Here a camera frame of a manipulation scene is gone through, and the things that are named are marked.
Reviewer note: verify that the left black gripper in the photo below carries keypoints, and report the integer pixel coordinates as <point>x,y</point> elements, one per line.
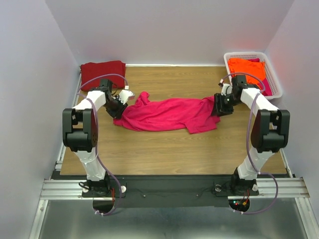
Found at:
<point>116,108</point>

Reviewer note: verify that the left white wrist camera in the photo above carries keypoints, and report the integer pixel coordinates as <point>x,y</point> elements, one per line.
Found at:
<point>125,95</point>

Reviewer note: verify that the white plastic basket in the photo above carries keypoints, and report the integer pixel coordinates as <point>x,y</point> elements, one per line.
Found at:
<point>270,74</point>

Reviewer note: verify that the folded dark red t shirt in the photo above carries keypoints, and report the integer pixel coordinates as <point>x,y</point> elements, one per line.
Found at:
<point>92,73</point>

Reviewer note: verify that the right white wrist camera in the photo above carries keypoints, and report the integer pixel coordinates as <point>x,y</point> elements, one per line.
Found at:
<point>226,89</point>

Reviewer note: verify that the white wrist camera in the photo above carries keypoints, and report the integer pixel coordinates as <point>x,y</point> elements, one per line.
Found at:
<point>226,89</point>
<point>125,95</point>

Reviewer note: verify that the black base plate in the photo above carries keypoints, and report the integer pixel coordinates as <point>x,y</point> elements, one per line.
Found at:
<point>170,191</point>

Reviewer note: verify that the aluminium rail frame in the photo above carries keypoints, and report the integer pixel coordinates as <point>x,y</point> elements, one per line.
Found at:
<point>64,214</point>

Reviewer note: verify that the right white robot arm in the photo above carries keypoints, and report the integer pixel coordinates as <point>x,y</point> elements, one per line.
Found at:
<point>267,130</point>

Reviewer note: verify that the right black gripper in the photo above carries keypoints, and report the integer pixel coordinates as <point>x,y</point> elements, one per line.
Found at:
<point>222,105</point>

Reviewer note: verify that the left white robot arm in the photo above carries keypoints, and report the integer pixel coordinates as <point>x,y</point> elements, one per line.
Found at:
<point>80,133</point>

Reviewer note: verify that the magenta t shirt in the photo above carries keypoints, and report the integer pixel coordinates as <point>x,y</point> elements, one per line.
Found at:
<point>170,114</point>

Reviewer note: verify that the orange t shirt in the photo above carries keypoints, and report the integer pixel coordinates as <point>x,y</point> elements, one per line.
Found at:
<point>240,65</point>

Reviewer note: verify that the dark pink t shirt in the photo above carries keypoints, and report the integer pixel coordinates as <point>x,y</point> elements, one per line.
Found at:
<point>266,88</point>

